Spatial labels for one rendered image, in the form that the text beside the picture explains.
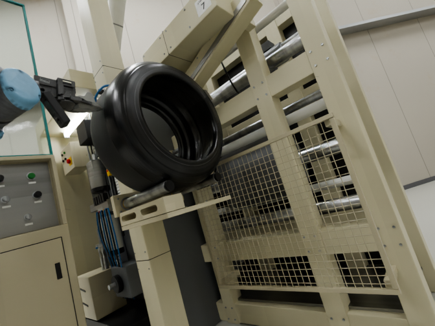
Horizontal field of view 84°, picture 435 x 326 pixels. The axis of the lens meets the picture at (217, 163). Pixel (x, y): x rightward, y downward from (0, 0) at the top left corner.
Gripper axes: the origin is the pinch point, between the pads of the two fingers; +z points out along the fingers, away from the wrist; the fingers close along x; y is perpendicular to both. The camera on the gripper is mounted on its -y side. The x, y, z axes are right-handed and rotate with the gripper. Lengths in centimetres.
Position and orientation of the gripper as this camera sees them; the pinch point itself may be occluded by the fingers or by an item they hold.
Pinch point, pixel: (99, 110)
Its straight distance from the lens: 101.6
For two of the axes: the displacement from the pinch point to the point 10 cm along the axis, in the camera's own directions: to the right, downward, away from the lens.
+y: -2.0, -9.5, 2.3
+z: 6.8, 0.3, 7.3
